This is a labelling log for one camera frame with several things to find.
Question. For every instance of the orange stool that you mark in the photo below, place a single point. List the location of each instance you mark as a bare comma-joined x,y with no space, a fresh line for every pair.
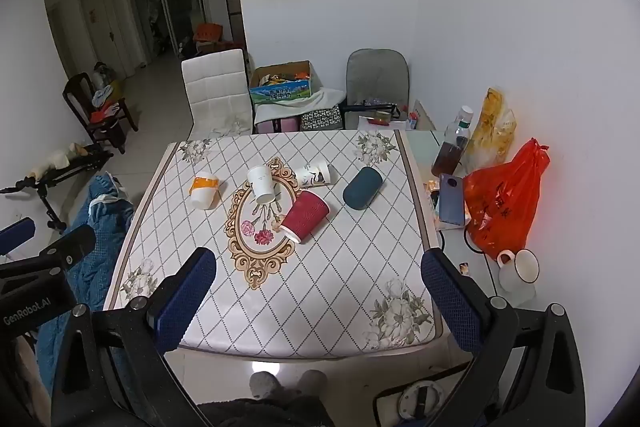
207,33

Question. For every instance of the orange and white cup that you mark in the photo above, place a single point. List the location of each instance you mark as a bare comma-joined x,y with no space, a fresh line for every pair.
205,191

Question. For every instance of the blue quilted jacket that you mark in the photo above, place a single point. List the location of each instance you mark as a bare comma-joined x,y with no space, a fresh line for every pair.
102,227

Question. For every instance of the white round plastic item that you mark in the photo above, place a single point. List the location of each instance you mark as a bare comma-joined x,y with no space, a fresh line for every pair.
419,402

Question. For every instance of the orange plastic bag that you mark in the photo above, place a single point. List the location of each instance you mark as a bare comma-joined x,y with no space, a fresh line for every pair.
505,202

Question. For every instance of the white tray with red item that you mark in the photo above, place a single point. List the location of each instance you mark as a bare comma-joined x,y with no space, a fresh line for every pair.
382,122

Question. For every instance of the cardboard box with blue print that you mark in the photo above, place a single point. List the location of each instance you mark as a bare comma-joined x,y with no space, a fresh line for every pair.
282,89

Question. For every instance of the sliding glass door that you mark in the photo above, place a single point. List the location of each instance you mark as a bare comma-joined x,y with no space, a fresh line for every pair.
167,2

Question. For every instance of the blue-grey smartphone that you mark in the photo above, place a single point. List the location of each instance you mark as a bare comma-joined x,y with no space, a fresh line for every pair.
452,199

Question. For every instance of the black and white patterned bag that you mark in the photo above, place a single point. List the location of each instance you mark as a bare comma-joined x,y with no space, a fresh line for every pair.
322,119

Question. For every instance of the person's dark trouser legs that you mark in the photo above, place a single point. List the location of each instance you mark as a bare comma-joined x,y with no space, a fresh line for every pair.
265,412

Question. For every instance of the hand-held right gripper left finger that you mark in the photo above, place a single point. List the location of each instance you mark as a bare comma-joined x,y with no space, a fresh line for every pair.
184,302

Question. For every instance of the grey slipper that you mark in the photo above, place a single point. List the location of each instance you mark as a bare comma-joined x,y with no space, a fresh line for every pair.
264,384
312,382

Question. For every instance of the beige cloth bundle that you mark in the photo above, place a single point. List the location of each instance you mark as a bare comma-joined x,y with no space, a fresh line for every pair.
60,158

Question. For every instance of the shiny snack packet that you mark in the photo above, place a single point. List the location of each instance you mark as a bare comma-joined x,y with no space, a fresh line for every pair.
432,197

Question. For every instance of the black folding stand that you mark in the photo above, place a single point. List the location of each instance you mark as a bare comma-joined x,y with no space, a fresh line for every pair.
60,172

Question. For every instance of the grey cushioned chair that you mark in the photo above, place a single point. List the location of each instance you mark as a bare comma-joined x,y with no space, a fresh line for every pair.
376,77

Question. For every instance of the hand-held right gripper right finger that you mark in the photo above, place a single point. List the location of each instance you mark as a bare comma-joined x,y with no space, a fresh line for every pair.
452,302

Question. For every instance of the wooden room door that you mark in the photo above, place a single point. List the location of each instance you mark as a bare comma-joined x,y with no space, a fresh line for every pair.
107,27

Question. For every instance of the red ribbed paper cup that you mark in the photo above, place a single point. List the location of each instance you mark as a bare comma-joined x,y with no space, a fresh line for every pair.
303,216

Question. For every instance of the pile of clothes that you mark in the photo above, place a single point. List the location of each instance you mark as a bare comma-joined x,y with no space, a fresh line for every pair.
104,104

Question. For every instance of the yellow plastic bag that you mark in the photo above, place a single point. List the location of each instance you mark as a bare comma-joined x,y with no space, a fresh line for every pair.
492,127

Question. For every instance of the floral diamond pattern tablecloth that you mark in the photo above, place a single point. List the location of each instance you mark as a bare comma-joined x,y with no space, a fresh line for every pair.
330,287

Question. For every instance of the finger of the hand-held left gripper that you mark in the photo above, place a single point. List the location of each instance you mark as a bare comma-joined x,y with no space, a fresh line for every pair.
70,244
15,234

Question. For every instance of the white cloth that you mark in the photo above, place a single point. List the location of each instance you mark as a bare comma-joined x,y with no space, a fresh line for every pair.
320,102

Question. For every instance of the white paper cup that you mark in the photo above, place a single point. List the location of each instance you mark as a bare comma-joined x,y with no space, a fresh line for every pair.
261,188

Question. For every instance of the patterned paper cup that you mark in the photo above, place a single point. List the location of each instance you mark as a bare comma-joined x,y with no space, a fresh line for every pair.
315,174

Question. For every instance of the dark teal cup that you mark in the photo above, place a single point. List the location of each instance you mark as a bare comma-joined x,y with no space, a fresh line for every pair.
362,187

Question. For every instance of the white padded chair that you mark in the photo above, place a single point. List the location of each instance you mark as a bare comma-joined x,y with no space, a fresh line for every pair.
216,92

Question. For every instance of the bottle with brown liquid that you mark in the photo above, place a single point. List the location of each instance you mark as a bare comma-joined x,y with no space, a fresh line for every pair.
450,152

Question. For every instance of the white enamel mug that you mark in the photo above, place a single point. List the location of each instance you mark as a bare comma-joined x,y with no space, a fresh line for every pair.
520,274

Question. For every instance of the dark wooden chair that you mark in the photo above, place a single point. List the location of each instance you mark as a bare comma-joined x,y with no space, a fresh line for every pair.
75,99

